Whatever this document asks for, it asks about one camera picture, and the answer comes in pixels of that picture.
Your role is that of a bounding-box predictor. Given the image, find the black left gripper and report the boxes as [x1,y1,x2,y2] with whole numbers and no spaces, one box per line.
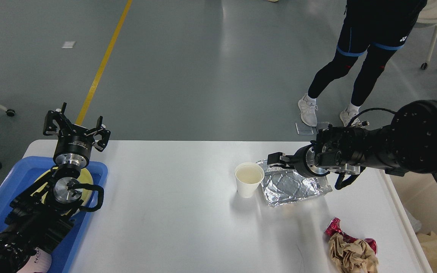
[43,102,111,169]

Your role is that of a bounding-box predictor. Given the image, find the clear floor plate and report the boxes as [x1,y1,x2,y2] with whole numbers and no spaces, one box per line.
[315,122,330,131]
[295,122,314,135]

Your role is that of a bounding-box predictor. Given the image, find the crumpled brown paper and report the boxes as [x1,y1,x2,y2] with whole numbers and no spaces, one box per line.
[329,233,379,273]

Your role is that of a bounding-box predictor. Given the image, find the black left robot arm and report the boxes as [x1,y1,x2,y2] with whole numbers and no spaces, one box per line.
[0,103,111,273]

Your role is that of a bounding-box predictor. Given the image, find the white plastic bin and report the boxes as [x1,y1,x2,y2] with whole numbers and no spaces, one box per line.
[380,171,437,273]

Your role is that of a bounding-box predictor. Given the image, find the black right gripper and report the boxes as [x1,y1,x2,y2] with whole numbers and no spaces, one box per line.
[267,145,329,178]

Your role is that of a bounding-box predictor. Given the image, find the crumpled foil back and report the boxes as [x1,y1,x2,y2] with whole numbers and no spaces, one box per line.
[256,160,333,207]

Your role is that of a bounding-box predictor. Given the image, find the pink mug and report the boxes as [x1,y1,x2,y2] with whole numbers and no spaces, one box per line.
[17,248,52,273]

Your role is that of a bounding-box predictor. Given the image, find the white office chair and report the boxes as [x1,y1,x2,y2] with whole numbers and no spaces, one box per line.
[415,0,437,70]

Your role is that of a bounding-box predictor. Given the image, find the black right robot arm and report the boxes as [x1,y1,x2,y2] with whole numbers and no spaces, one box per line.
[267,100,437,190]

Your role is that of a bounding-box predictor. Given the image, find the foil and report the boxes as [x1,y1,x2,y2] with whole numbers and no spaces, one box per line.
[408,215,422,233]
[256,160,333,207]

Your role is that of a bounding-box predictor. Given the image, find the person in black clothes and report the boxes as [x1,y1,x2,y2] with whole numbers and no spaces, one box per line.
[298,0,427,127]

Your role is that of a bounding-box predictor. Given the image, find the clear floor plate left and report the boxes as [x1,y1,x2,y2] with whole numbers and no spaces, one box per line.
[295,122,314,135]

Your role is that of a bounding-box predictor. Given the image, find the clear floor plate right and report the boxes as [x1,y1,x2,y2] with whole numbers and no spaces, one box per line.
[315,122,330,131]

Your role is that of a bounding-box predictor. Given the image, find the red foil wrapper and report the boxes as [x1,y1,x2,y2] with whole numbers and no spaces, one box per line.
[325,217,377,254]

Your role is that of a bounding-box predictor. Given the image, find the white paper cup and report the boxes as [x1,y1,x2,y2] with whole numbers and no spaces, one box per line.
[234,162,265,198]

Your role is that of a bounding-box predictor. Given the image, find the foil front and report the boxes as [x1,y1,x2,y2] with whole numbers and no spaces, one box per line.
[408,215,422,233]

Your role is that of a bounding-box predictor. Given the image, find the yellow plate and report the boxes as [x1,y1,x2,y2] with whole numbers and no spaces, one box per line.
[33,169,94,206]

